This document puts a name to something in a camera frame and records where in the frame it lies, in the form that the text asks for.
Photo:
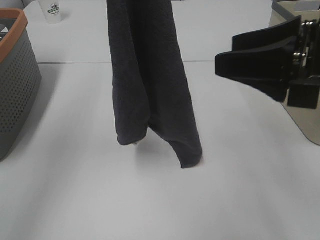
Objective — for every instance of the dark grey towel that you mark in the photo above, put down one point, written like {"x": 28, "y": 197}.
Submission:
{"x": 150, "y": 90}

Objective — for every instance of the beige basket with grey rim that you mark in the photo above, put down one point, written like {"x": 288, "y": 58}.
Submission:
{"x": 307, "y": 120}

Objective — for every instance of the white paper cup green logo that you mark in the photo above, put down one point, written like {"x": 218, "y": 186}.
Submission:
{"x": 51, "y": 11}

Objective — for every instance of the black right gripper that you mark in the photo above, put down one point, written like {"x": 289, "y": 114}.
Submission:
{"x": 266, "y": 69}

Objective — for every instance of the grey perforated basket orange rim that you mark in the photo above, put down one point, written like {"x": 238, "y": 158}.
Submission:
{"x": 20, "y": 77}

